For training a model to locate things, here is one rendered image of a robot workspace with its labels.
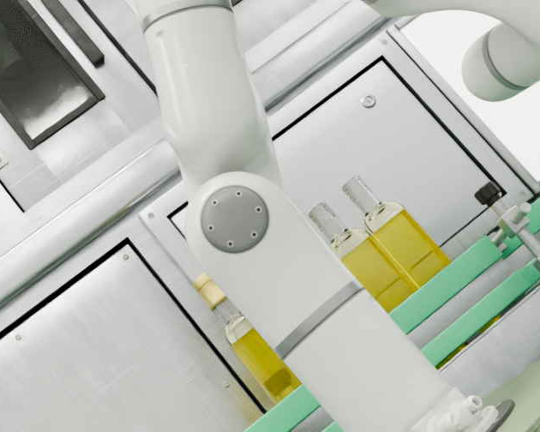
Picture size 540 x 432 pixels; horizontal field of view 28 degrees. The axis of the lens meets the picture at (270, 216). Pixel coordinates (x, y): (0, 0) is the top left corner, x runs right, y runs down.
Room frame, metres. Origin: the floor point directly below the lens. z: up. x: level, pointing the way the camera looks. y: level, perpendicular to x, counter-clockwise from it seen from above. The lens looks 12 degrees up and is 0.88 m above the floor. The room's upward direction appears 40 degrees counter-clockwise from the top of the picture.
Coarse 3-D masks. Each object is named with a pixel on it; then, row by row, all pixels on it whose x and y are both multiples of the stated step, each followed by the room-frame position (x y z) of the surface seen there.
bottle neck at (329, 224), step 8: (320, 208) 1.38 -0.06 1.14; (328, 208) 1.39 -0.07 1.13; (312, 216) 1.39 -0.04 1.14; (320, 216) 1.38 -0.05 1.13; (328, 216) 1.38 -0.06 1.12; (336, 216) 1.39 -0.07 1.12; (320, 224) 1.38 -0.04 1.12; (328, 224) 1.38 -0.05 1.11; (336, 224) 1.38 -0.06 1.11; (328, 232) 1.38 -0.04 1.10; (336, 232) 1.38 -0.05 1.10
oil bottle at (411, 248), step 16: (384, 208) 1.38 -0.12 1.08; (400, 208) 1.38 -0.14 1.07; (368, 224) 1.38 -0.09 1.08; (384, 224) 1.37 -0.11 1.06; (400, 224) 1.38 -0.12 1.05; (416, 224) 1.38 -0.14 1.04; (384, 240) 1.37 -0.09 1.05; (400, 240) 1.37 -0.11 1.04; (416, 240) 1.38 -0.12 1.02; (432, 240) 1.38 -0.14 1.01; (400, 256) 1.37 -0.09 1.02; (416, 256) 1.37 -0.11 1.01; (432, 256) 1.38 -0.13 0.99; (416, 272) 1.37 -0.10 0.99; (432, 272) 1.38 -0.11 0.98; (496, 320) 1.38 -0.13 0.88
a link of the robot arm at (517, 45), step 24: (360, 0) 1.06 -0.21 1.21; (384, 0) 1.03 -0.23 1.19; (408, 0) 1.03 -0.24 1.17; (432, 0) 1.02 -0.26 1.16; (456, 0) 1.02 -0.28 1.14; (480, 0) 1.02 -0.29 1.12; (504, 0) 1.02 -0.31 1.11; (528, 0) 1.03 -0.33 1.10; (504, 24) 1.08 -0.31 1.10; (528, 24) 1.03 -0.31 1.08; (504, 48) 1.08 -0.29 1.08; (528, 48) 1.06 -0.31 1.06; (504, 72) 1.10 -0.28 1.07; (528, 72) 1.08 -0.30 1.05
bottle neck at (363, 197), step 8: (352, 184) 1.39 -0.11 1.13; (360, 184) 1.39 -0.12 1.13; (352, 192) 1.39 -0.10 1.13; (360, 192) 1.39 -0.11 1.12; (368, 192) 1.39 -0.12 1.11; (352, 200) 1.40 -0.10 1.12; (360, 200) 1.39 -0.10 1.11; (368, 200) 1.39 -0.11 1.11; (376, 200) 1.39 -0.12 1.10; (360, 208) 1.40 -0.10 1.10; (368, 208) 1.39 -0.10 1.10
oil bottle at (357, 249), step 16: (336, 240) 1.37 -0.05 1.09; (352, 240) 1.37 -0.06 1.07; (368, 240) 1.37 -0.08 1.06; (352, 256) 1.36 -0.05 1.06; (368, 256) 1.37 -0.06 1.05; (384, 256) 1.37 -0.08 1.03; (352, 272) 1.36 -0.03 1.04; (368, 272) 1.36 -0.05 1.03; (384, 272) 1.37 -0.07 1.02; (400, 272) 1.37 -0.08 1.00; (368, 288) 1.36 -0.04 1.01; (384, 288) 1.37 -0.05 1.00; (400, 288) 1.37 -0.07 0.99; (416, 288) 1.37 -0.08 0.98; (384, 304) 1.36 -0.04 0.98
